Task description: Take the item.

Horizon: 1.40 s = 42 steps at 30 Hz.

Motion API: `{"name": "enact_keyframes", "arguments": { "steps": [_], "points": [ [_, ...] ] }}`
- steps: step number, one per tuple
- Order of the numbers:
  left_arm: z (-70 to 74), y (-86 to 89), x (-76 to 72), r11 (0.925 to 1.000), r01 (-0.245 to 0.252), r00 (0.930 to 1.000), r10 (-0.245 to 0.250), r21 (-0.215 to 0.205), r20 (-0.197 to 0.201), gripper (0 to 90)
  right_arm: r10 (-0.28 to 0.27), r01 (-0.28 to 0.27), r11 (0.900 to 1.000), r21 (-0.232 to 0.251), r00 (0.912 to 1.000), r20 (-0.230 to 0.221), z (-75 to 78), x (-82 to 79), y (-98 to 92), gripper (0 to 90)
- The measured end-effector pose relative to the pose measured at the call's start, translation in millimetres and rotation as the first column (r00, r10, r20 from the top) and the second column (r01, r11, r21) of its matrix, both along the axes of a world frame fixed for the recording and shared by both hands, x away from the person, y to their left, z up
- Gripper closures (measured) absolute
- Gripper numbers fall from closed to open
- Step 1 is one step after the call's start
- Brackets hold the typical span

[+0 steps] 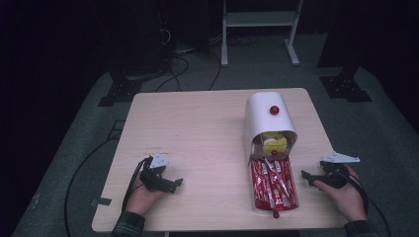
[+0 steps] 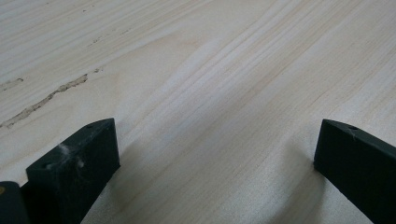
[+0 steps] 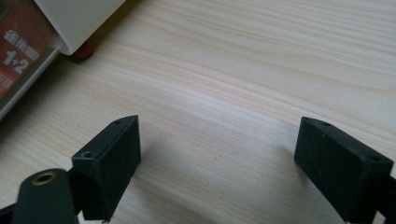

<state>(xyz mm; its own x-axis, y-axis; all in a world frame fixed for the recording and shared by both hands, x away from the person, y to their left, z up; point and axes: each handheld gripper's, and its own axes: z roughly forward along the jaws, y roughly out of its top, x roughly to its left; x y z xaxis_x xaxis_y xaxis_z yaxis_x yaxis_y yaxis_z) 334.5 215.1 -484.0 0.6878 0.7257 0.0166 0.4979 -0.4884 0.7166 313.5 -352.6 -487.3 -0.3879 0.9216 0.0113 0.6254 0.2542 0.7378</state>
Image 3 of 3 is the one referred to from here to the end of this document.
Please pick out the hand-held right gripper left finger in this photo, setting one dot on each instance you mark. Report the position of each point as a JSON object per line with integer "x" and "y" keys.
{"x": 107, "y": 165}

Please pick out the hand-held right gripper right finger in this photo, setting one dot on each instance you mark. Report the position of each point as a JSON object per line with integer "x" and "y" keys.
{"x": 339, "y": 168}

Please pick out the red round foot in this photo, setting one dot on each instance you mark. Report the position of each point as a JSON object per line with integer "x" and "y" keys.
{"x": 84, "y": 51}

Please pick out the white plastic container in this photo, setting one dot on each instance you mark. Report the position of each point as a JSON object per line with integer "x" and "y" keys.
{"x": 79, "y": 21}

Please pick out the red printed packet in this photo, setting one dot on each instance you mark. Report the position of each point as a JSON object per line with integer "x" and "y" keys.
{"x": 20, "y": 46}

